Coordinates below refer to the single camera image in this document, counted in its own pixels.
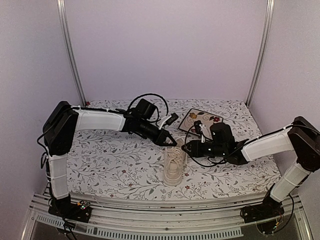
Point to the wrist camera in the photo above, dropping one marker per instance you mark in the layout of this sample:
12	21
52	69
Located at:
199	130
168	120

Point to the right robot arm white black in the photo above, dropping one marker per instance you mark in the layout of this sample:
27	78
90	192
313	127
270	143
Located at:
299	140

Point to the white shoelace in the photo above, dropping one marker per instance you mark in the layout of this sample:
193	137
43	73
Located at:
176	157

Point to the left aluminium frame post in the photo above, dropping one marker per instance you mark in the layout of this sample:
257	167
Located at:
62	14

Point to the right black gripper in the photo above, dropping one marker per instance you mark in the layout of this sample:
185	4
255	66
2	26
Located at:
195	150

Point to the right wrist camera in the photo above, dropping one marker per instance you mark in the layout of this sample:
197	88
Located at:
199	130

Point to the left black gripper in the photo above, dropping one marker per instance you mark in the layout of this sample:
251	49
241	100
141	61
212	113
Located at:
157	141

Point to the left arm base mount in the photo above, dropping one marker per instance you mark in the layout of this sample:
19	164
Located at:
64	208

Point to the floral patterned table mat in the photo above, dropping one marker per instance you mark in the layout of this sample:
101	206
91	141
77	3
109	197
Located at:
136	154

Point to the cream lace sneaker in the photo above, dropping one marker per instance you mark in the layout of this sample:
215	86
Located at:
169	179

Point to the aluminium frame post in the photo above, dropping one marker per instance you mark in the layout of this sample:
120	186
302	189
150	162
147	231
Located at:
270	4
62	14

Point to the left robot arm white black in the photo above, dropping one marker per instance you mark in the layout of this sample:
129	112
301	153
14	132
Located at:
65	120

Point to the aluminium front rail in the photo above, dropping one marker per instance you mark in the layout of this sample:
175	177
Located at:
205	219

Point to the square floral ceramic plate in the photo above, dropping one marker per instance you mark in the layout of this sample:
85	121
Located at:
206	118

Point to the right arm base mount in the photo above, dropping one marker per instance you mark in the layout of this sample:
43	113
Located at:
269	208

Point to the right aluminium frame post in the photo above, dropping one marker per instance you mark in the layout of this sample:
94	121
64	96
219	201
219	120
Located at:
270	4

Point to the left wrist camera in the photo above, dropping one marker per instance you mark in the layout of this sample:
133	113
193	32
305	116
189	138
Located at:
168	120

